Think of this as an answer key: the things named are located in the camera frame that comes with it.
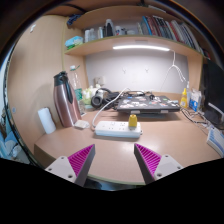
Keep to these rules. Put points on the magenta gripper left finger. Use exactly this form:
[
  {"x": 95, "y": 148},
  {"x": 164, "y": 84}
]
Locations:
[{"x": 74, "y": 168}]

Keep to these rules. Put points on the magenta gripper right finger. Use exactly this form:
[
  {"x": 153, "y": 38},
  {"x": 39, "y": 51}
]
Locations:
[{"x": 154, "y": 166}]

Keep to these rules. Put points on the yellow charger plug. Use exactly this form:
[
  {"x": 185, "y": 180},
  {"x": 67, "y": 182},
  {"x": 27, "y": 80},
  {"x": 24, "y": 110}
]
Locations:
[{"x": 132, "y": 123}]

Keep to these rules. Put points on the small white packet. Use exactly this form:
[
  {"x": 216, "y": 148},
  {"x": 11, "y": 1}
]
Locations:
[{"x": 82, "y": 124}]

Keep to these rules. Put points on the white power strip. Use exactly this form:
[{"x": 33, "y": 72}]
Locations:
[{"x": 118, "y": 129}]

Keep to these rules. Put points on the white paper towel roll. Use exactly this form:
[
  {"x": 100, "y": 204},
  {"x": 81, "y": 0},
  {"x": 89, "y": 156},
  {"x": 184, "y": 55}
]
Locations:
[{"x": 46, "y": 120}]

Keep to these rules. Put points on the black laptop with stickers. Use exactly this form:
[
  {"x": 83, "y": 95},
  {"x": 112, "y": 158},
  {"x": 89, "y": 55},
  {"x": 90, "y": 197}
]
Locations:
[{"x": 147, "y": 104}]

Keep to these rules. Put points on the blue white booklet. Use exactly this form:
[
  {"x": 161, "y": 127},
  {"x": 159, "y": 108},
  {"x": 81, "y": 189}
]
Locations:
[{"x": 216, "y": 140}]

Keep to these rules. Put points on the rose metal thermos jug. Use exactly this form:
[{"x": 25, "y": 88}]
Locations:
[{"x": 65, "y": 100}]

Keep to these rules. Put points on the yellow glue bottle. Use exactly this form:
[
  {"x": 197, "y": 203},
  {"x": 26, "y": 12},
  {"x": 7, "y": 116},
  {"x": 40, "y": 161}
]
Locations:
[{"x": 183, "y": 102}]

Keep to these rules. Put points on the black headphones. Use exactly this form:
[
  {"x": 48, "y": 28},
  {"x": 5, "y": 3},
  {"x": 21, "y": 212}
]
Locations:
[{"x": 101, "y": 98}]

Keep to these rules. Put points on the clear plastic water bottle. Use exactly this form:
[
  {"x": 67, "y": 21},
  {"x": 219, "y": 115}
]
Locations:
[{"x": 76, "y": 84}]

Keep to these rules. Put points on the blue white box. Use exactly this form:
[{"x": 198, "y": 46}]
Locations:
[{"x": 195, "y": 100}]

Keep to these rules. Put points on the black computer monitor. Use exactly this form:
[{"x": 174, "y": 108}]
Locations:
[{"x": 213, "y": 91}]

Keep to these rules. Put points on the under-shelf light bar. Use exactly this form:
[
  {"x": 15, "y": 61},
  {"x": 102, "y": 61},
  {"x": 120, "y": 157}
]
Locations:
[{"x": 141, "y": 47}]

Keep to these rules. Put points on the teal tissue box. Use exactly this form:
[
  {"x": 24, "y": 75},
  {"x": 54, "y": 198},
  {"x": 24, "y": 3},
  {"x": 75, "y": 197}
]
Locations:
[{"x": 74, "y": 41}]

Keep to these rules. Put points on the row of books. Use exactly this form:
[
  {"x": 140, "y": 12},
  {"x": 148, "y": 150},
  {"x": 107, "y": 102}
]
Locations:
[{"x": 158, "y": 26}]

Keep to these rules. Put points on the white bottles on shelf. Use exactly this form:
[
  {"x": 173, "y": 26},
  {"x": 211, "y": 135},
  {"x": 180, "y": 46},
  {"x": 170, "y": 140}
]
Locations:
[{"x": 108, "y": 30}]

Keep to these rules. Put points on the wooden wall shelf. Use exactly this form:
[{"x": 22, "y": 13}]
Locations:
[{"x": 123, "y": 14}]

